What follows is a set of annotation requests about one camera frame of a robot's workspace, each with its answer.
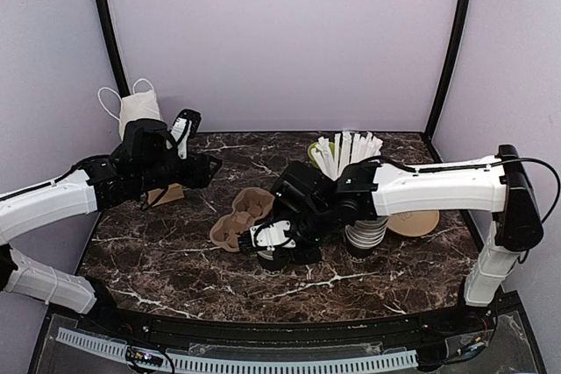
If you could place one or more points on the left black frame post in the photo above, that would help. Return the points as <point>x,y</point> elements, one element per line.
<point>112,49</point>

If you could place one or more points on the black frame post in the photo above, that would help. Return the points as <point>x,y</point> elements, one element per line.
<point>450,58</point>
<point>112,49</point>

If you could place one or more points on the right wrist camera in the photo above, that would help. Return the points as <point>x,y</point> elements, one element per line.
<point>267,236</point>

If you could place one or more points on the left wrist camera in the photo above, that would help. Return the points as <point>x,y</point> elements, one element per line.
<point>185,126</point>

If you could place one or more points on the white cup holding straws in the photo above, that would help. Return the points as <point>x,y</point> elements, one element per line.
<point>346,227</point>

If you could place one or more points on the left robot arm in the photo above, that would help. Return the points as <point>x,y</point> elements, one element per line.
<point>152,157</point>

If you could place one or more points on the bundle of white wrapped straws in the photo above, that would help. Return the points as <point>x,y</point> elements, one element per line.
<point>351,148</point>

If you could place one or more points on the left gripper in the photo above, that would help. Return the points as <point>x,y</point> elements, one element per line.
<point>198,176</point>

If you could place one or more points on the stack of paper cups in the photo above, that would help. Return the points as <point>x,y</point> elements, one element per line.
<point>366,236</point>

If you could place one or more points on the beige plate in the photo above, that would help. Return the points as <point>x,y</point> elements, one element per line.
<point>413,224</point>

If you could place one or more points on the green bowl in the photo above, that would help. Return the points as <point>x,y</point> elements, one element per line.
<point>313,151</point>

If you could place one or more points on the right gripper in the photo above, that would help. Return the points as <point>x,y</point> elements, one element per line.
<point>310,256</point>

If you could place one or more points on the right black frame post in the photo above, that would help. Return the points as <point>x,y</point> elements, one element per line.
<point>450,58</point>

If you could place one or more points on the black paper coffee cup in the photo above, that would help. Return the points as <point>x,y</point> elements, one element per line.
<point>273,263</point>

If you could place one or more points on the brown pulp cup carrier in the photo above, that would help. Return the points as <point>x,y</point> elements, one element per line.
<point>252,204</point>

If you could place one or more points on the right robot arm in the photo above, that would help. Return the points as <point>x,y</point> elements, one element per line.
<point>380,187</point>

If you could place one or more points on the brown paper bag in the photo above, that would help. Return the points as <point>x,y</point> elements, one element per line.
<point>141,109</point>

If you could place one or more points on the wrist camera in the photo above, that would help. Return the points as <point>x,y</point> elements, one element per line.
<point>267,236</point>
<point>185,126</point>

